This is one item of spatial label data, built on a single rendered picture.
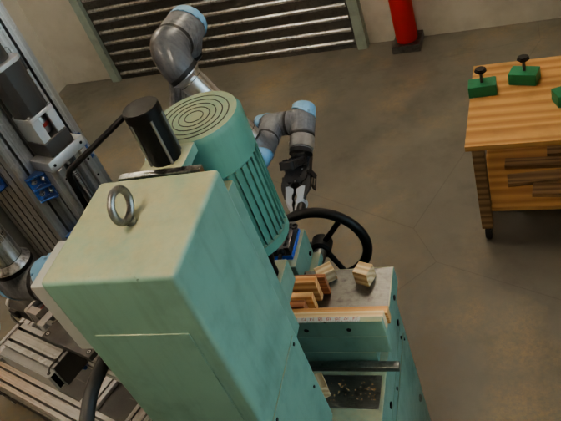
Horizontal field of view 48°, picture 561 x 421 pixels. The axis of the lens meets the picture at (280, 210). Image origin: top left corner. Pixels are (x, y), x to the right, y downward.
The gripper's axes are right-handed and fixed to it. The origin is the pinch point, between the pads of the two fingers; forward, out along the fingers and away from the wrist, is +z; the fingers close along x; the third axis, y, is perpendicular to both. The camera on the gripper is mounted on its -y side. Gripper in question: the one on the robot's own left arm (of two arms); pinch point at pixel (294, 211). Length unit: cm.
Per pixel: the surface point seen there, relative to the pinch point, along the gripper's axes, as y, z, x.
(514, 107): 78, -64, -56
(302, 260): -13.2, 17.9, -9.2
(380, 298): -15.1, 28.2, -30.3
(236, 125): -71, 8, -19
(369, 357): -14, 42, -28
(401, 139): 151, -90, 6
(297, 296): -22.2, 28.9, -12.2
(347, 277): -12.2, 22.4, -21.1
